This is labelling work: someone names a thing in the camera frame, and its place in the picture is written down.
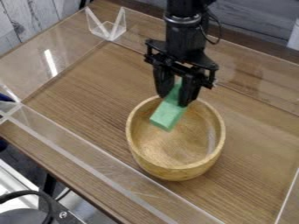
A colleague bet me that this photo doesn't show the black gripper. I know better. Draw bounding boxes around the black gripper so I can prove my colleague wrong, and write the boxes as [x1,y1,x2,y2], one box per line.
[144,14,220,107]

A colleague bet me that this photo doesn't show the green rectangular block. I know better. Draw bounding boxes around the green rectangular block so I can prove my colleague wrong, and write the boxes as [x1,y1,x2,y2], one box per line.
[150,84,187,131]

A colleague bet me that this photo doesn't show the brown wooden bowl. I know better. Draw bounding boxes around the brown wooden bowl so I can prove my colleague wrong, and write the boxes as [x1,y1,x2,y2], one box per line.
[126,96,227,181]

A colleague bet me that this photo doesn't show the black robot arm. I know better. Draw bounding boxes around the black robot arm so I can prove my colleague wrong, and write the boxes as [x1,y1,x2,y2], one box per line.
[144,0,220,108]

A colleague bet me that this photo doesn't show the black table leg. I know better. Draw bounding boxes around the black table leg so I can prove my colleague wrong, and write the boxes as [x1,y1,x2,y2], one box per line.
[43,174,57,196]

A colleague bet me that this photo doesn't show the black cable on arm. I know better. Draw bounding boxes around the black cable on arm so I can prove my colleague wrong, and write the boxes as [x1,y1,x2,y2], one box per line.
[199,10,223,46]

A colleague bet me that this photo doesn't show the clear acrylic enclosure wall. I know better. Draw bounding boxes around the clear acrylic enclosure wall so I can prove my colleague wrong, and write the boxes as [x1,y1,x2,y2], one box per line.
[0,2,299,224]

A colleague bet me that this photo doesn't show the black cable bottom left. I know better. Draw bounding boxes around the black cable bottom left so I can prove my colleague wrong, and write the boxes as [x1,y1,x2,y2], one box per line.
[0,190,56,224]

